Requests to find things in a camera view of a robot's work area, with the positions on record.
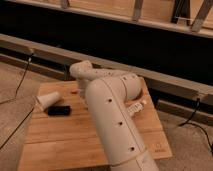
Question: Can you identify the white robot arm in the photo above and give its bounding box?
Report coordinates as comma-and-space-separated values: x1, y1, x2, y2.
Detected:
70, 60, 159, 171

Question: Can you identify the black rectangular box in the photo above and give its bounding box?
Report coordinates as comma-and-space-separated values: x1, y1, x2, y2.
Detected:
48, 106, 71, 116

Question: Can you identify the white paper cup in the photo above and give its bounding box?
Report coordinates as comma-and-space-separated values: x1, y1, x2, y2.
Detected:
36, 91, 62, 110

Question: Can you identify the wooden board table top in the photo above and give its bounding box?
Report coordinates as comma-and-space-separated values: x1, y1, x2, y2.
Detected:
18, 78, 172, 171

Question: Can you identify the black cable left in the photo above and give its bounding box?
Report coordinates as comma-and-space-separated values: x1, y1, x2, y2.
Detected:
0, 49, 36, 150

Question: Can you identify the black cable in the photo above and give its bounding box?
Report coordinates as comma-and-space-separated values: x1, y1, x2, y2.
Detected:
0, 49, 36, 150
177, 96, 213, 155

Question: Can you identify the black cable right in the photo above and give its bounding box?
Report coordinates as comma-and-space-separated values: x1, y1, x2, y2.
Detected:
177, 96, 213, 155

